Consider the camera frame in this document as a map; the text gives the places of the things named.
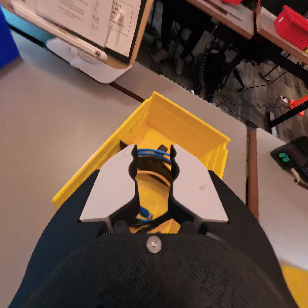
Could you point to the grey desk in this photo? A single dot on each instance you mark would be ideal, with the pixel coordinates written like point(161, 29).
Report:
point(276, 204)
point(48, 120)

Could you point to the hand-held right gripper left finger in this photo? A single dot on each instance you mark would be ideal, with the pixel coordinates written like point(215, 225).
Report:
point(110, 190)

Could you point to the red plastic bracket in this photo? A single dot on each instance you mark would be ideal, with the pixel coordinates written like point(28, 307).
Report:
point(297, 103)

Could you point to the wooden edged office desk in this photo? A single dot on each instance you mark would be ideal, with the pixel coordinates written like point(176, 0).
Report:
point(240, 19)

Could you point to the red plastic bin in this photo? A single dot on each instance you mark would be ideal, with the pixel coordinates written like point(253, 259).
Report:
point(293, 31)

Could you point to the blue plastic bin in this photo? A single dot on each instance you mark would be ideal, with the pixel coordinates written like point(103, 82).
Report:
point(7, 41)

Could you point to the black device with green lights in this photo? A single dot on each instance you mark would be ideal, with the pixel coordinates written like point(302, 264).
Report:
point(296, 154)

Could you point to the printed instruction sheet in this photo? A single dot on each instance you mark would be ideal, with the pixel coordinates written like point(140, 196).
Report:
point(72, 14)

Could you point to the yellow plastic bin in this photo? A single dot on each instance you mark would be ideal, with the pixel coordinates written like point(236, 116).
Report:
point(297, 286)
point(182, 125)

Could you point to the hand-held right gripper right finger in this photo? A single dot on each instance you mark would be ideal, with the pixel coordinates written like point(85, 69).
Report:
point(197, 190)

